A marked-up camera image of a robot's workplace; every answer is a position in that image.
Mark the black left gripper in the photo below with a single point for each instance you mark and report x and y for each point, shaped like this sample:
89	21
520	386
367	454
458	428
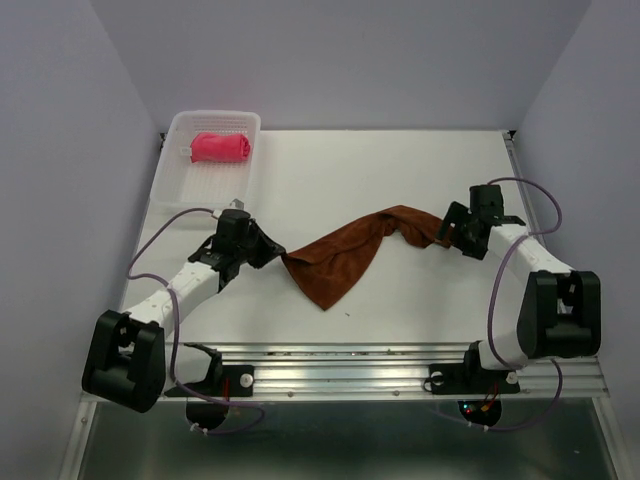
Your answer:
269	249

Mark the white plastic basket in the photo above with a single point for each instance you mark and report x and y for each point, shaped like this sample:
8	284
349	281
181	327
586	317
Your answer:
179	184

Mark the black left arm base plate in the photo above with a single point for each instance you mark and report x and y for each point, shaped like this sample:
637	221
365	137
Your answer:
224	381

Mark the brown microfibre towel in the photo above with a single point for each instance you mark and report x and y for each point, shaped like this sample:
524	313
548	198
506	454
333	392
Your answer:
327	269

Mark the aluminium table edge rail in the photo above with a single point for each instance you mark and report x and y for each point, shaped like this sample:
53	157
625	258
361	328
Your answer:
540	240

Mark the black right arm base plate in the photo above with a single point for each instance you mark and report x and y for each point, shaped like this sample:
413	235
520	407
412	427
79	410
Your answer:
462	381

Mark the pink microfibre towel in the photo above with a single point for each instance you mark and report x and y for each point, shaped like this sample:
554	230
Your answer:
212	147

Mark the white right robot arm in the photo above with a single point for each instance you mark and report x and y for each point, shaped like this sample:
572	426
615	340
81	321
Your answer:
501	351

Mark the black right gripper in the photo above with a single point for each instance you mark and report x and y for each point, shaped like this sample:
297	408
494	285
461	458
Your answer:
456	213

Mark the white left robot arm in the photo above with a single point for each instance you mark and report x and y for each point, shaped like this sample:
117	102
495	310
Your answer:
133	355

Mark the aluminium front mounting rail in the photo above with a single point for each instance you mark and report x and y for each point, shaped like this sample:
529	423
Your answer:
373	372

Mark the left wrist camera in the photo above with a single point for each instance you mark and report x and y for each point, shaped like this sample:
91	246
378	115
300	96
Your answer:
237	204

